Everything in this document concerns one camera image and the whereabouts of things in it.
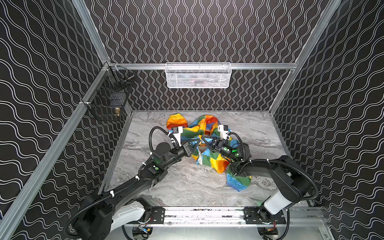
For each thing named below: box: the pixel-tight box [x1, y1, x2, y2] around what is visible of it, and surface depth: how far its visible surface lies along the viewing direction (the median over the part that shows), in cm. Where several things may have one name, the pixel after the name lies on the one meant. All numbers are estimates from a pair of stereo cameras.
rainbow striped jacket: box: [166, 113, 252, 192], surface depth 85 cm
